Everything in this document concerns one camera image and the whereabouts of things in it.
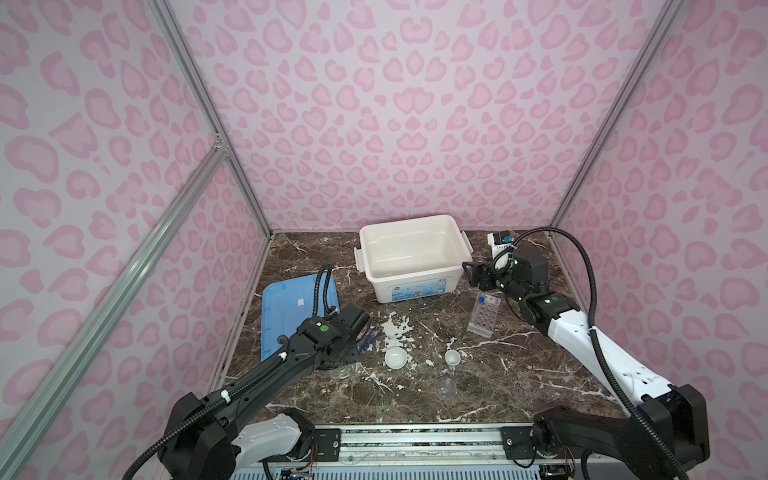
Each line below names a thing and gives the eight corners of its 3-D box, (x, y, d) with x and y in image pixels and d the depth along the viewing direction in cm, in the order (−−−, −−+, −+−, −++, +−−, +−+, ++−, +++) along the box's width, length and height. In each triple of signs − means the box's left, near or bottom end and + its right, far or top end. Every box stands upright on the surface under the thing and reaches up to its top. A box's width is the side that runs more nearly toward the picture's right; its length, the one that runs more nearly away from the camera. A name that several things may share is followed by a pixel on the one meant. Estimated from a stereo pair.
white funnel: (382, 359, 89) (381, 355, 87) (396, 345, 92) (395, 342, 90) (396, 373, 87) (396, 370, 85) (409, 358, 89) (410, 355, 87)
